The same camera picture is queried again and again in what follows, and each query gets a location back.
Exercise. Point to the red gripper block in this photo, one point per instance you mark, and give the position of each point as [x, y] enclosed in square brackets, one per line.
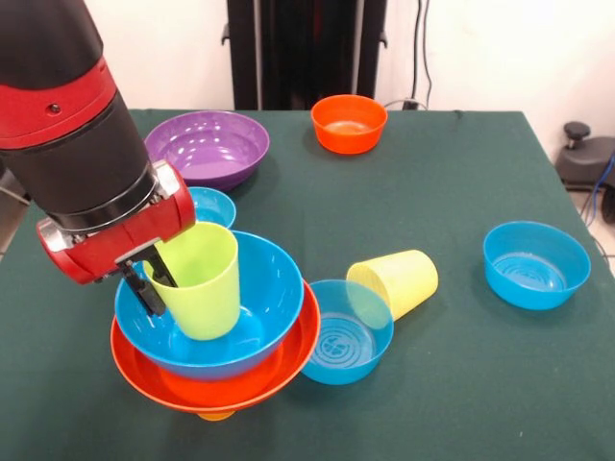
[144, 230]

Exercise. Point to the green cup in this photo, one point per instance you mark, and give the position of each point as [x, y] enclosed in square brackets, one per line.
[206, 298]

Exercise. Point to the large deep blue bowl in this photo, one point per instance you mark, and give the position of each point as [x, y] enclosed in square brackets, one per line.
[269, 298]

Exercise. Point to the large orange bowl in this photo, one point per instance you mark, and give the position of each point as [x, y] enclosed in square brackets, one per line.
[216, 396]

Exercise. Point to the yellow cup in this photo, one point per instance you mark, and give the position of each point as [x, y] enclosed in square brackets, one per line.
[408, 278]

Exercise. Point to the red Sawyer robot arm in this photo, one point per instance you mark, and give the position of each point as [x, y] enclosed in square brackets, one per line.
[72, 144]

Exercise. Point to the small light blue bowl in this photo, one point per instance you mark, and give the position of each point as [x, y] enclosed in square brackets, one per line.
[214, 206]

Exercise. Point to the purple bowl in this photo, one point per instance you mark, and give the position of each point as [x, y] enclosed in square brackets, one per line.
[216, 149]

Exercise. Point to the orange cup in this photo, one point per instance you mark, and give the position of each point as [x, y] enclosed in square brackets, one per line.
[216, 416]

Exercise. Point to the small red-orange bowl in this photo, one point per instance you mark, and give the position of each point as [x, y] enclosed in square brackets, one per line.
[348, 137]

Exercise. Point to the dark green table cloth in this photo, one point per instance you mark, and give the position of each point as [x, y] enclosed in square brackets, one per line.
[432, 168]

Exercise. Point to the black pedestal foot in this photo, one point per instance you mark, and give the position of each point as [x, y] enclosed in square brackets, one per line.
[586, 163]

